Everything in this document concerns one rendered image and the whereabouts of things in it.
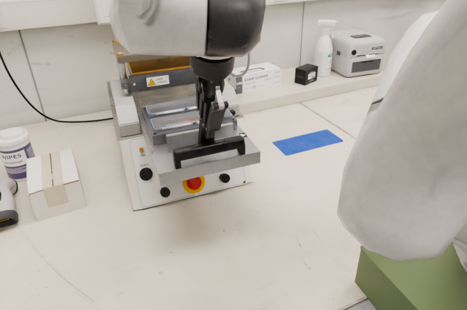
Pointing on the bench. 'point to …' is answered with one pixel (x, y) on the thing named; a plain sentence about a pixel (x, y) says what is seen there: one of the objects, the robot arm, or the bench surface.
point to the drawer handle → (237, 142)
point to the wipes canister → (15, 152)
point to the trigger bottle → (324, 48)
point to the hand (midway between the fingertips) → (206, 133)
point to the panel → (142, 155)
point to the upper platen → (158, 64)
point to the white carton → (255, 77)
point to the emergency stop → (194, 183)
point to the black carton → (306, 74)
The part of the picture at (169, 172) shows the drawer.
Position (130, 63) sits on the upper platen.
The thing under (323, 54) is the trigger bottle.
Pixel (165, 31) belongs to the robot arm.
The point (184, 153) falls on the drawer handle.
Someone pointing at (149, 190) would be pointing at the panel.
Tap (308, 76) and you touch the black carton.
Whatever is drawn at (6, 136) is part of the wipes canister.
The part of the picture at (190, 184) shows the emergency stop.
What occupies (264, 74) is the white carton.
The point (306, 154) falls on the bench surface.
